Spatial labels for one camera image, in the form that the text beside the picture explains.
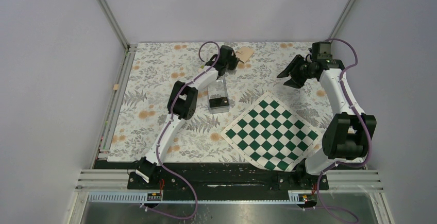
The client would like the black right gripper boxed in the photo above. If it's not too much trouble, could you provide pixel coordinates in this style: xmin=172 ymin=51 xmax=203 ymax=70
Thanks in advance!
xmin=277 ymin=54 xmax=316 ymax=89

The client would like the clear plastic card box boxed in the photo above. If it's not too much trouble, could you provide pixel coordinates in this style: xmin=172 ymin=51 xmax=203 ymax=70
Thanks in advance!
xmin=207 ymin=76 xmax=230 ymax=114

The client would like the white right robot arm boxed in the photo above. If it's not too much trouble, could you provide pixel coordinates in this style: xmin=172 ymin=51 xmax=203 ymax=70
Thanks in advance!
xmin=277 ymin=39 xmax=377 ymax=189

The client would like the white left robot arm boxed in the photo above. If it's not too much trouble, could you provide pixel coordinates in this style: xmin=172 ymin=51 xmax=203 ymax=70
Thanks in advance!
xmin=135 ymin=45 xmax=239 ymax=188

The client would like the green white chessboard mat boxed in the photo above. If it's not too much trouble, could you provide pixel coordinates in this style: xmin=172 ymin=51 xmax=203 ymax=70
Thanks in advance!
xmin=221 ymin=92 xmax=322 ymax=172

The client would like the floral table mat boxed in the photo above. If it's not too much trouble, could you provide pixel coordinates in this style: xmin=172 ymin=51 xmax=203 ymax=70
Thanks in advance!
xmin=108 ymin=42 xmax=333 ymax=162

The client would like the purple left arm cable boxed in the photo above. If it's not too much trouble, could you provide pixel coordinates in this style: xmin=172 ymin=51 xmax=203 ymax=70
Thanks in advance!
xmin=140 ymin=40 xmax=223 ymax=221

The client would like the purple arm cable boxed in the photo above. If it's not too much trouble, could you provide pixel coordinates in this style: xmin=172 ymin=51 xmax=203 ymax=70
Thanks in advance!
xmin=140 ymin=40 xmax=223 ymax=221
xmin=300 ymin=38 xmax=373 ymax=223

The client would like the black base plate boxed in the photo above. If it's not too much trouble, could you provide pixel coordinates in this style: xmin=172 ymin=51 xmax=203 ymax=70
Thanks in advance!
xmin=94 ymin=160 xmax=365 ymax=203

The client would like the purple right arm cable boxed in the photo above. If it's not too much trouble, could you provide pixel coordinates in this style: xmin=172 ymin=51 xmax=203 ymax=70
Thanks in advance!
xmin=300 ymin=38 xmax=373 ymax=223

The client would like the aluminium frame rail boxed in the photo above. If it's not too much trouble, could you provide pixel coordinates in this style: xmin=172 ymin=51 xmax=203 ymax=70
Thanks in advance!
xmin=89 ymin=44 xmax=138 ymax=169

